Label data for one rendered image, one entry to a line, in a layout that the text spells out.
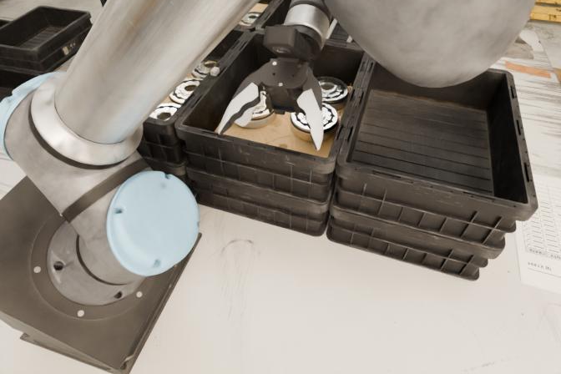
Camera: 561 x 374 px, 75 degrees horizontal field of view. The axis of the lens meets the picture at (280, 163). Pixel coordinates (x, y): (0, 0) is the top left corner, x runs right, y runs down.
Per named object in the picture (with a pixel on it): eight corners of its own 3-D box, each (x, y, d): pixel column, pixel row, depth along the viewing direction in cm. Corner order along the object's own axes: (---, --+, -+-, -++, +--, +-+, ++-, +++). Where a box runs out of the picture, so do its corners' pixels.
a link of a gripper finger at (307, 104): (338, 155, 54) (315, 108, 59) (336, 136, 49) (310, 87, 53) (319, 164, 54) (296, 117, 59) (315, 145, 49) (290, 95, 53)
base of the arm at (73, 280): (118, 322, 56) (145, 315, 50) (21, 278, 51) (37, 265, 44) (162, 238, 66) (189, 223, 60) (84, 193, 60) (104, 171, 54)
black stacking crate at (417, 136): (502, 256, 61) (537, 215, 53) (328, 210, 67) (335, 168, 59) (488, 115, 87) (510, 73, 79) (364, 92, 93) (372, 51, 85)
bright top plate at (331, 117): (331, 136, 75) (331, 134, 74) (285, 126, 77) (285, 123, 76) (341, 108, 81) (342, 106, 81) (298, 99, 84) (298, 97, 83)
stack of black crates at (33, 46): (76, 133, 183) (32, 51, 151) (26, 123, 189) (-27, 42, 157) (120, 89, 210) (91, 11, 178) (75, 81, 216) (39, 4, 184)
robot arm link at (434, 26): (710, 29, 14) (444, 37, 60) (577, -234, 13) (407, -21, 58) (437, 177, 18) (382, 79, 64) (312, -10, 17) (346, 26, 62)
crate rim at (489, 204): (532, 224, 54) (540, 214, 52) (332, 176, 60) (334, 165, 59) (507, 80, 80) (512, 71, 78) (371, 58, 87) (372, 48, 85)
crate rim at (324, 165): (332, 175, 60) (334, 165, 59) (173, 137, 67) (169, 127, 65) (371, 58, 87) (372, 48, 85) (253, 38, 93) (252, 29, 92)
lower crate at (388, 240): (477, 288, 68) (506, 255, 60) (322, 243, 75) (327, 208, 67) (472, 149, 95) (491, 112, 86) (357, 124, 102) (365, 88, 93)
